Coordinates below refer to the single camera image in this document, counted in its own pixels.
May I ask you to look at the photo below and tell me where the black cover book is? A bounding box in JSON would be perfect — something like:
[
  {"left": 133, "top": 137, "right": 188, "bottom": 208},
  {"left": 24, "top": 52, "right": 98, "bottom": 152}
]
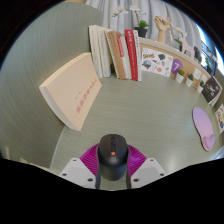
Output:
[{"left": 201, "top": 76, "right": 222, "bottom": 104}]

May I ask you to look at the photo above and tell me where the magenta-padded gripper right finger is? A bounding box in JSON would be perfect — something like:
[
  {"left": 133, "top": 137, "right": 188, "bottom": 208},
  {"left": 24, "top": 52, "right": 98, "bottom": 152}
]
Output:
[{"left": 125, "top": 143, "right": 167, "bottom": 190}]

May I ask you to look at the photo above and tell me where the white book with red lettering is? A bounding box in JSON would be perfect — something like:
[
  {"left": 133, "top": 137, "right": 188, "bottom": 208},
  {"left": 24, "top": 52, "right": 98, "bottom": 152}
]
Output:
[{"left": 117, "top": 35, "right": 132, "bottom": 80}]

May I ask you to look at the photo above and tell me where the white book under black book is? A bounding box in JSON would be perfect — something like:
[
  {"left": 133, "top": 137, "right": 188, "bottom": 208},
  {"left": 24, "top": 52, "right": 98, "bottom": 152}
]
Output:
[{"left": 213, "top": 84, "right": 224, "bottom": 108}]

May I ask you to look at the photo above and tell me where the black computer mouse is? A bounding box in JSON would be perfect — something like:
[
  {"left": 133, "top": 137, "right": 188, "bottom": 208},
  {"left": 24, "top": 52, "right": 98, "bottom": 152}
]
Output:
[{"left": 96, "top": 133, "right": 130, "bottom": 182}]

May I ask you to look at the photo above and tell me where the light wooden desk shelf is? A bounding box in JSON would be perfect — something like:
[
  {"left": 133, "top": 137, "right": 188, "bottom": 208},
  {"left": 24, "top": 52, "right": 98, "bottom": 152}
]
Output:
[{"left": 138, "top": 37, "right": 218, "bottom": 92}]

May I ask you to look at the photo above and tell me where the round purple number sign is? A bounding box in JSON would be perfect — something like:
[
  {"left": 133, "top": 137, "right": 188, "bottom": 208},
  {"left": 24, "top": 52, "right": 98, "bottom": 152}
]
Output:
[{"left": 170, "top": 58, "right": 184, "bottom": 76}]

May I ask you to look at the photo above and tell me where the white orchid in black pot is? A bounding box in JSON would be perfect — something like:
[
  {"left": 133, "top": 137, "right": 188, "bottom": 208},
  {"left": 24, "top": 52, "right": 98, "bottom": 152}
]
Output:
[
  {"left": 111, "top": 4, "right": 150, "bottom": 39},
  {"left": 203, "top": 54, "right": 214, "bottom": 73}
]

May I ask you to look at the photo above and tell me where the wooden hand model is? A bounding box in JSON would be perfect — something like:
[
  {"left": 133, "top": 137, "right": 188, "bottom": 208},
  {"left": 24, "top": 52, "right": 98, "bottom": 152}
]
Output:
[{"left": 154, "top": 15, "right": 171, "bottom": 44}]

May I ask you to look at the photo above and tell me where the small potted green plant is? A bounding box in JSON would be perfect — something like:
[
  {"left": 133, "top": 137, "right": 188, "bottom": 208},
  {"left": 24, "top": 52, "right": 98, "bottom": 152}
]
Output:
[
  {"left": 185, "top": 73, "right": 195, "bottom": 88},
  {"left": 175, "top": 68, "right": 186, "bottom": 84},
  {"left": 196, "top": 80, "right": 205, "bottom": 94}
]

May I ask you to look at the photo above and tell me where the black horse figurine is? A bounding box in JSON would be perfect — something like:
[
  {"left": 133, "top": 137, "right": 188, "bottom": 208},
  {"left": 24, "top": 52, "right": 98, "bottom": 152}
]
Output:
[{"left": 193, "top": 45, "right": 204, "bottom": 63}]

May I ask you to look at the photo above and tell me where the cream beige book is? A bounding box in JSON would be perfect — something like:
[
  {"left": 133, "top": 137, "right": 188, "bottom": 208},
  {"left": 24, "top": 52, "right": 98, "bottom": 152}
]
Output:
[{"left": 38, "top": 52, "right": 103, "bottom": 132}]

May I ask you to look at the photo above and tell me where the green desk partition panel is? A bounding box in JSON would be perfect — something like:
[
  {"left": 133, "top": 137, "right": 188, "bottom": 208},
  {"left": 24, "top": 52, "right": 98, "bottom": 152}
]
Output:
[{"left": 0, "top": 1, "right": 104, "bottom": 169}]

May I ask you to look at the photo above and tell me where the grey white curtain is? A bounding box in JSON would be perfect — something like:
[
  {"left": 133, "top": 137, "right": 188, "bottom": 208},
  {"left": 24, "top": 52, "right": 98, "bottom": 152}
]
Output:
[{"left": 84, "top": 0, "right": 201, "bottom": 48}]

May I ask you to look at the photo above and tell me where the white sticker sheet card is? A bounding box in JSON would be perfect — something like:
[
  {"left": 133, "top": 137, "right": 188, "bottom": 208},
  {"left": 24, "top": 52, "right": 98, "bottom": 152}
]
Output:
[{"left": 140, "top": 47, "right": 175, "bottom": 78}]

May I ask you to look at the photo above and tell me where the brown book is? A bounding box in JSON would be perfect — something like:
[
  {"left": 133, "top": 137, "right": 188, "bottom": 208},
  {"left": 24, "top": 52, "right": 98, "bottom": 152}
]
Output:
[{"left": 105, "top": 30, "right": 127, "bottom": 80}]

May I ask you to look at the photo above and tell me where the pink horse figurine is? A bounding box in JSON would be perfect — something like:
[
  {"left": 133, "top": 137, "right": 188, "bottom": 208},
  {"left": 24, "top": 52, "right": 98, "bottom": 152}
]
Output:
[{"left": 179, "top": 37, "right": 196, "bottom": 61}]

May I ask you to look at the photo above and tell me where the white orchid plant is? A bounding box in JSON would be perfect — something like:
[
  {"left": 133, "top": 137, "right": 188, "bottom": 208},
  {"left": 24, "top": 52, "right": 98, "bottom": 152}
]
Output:
[{"left": 173, "top": 26, "right": 188, "bottom": 46}]

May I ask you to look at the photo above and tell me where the dark framed window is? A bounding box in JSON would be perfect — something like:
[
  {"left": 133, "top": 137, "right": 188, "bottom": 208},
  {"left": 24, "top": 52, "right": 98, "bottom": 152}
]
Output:
[{"left": 196, "top": 23, "right": 224, "bottom": 76}]

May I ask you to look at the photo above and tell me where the purple mouse pad with wrist rest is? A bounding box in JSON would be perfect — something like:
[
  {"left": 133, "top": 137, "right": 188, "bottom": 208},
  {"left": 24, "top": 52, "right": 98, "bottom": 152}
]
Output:
[{"left": 192, "top": 106, "right": 216, "bottom": 152}]

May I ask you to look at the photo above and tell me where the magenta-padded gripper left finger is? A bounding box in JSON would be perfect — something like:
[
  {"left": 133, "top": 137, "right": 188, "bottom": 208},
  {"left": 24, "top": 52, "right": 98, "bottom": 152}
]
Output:
[{"left": 58, "top": 143, "right": 102, "bottom": 191}]

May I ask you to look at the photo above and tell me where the wooden artist mannequin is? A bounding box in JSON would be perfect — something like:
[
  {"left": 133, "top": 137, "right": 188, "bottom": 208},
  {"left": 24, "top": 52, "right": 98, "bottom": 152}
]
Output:
[{"left": 166, "top": 16, "right": 178, "bottom": 43}]

